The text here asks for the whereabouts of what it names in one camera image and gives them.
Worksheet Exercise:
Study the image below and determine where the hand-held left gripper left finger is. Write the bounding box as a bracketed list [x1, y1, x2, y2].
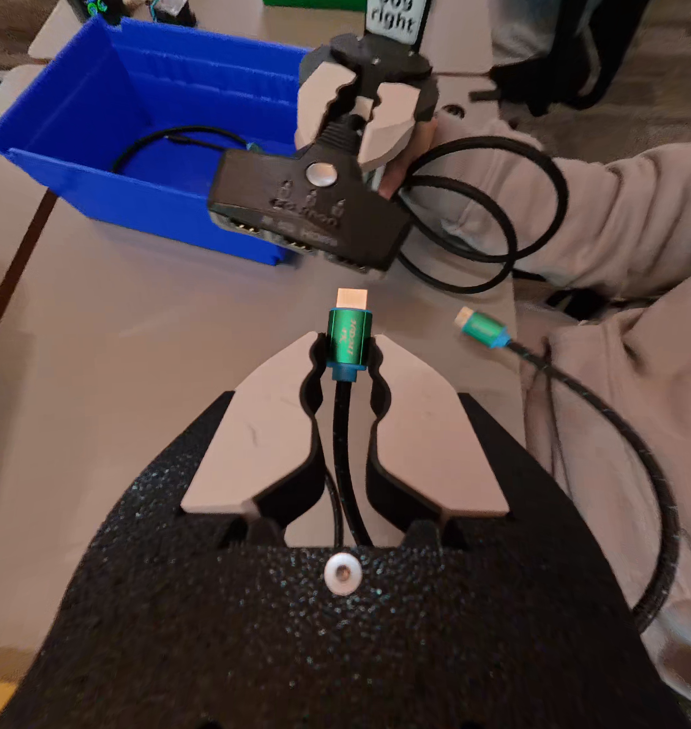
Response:
[180, 332, 328, 516]

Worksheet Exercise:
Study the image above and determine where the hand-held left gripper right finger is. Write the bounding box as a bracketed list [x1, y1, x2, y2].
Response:
[365, 334, 510, 518]

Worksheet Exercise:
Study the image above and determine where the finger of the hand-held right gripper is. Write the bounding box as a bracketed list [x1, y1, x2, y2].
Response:
[295, 62, 358, 151]
[354, 82, 423, 172]

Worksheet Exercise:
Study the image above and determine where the black braided switch cable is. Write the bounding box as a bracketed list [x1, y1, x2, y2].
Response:
[320, 114, 570, 295]

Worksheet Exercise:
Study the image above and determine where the green plug braided cable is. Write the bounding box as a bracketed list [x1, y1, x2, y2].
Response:
[324, 287, 681, 633]
[323, 473, 346, 549]

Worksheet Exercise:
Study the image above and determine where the blue plastic bin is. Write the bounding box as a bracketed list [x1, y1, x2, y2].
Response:
[0, 16, 312, 267]

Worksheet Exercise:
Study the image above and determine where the person's right forearm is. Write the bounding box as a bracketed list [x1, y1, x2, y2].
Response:
[425, 114, 691, 303]

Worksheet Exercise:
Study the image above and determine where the person's right hand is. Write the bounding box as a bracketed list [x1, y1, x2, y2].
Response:
[374, 117, 439, 200]

